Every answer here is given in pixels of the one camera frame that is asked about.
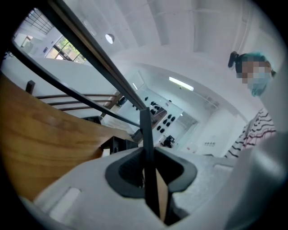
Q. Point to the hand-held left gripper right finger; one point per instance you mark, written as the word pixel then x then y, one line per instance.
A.
pixel 254 179

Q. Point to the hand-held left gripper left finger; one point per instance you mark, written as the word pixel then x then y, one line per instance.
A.
pixel 90 179

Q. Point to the striped shirt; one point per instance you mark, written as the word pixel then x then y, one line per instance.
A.
pixel 258 128

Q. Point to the brown wooden panel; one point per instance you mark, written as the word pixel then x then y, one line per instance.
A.
pixel 45 134

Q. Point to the dark wooden railing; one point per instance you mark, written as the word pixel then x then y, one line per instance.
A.
pixel 74 103

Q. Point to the blue face mask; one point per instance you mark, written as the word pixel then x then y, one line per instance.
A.
pixel 261 83

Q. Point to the long ceiling light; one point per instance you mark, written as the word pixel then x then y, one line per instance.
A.
pixel 181 83

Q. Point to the round ceiling lamp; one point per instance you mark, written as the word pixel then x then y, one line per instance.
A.
pixel 109 38

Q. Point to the group of black wall objects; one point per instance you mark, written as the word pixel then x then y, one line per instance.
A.
pixel 167 122

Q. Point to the black metal frame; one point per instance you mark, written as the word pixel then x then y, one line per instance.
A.
pixel 96 54

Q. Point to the window with black frame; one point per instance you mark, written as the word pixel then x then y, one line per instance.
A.
pixel 67 50

